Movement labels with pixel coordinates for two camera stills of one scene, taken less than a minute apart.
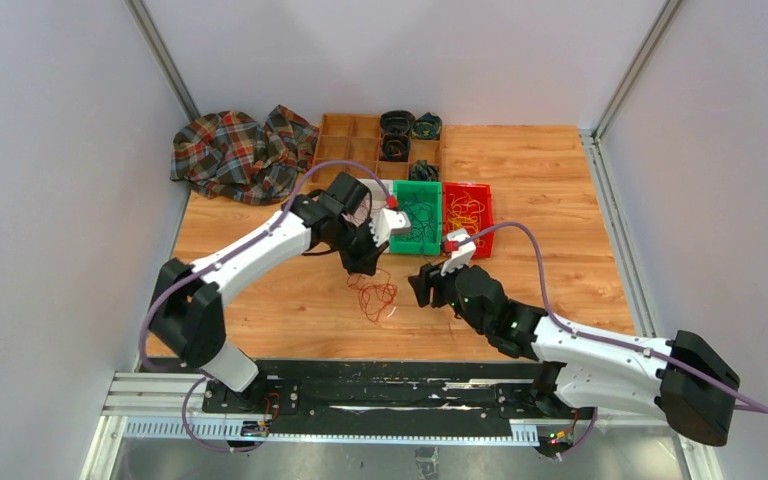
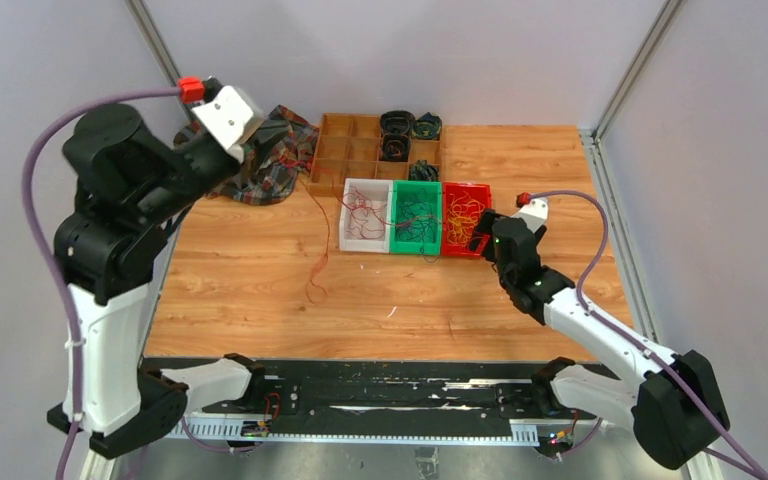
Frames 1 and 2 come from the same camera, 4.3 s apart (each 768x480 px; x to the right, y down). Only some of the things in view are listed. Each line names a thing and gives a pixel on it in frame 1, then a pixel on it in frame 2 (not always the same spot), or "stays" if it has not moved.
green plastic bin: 420,200 stays
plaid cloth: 237,160 stays
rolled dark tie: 397,122 stays
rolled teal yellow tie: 427,127 stays
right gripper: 423,282 -> 488,218
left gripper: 366,263 -> 266,136
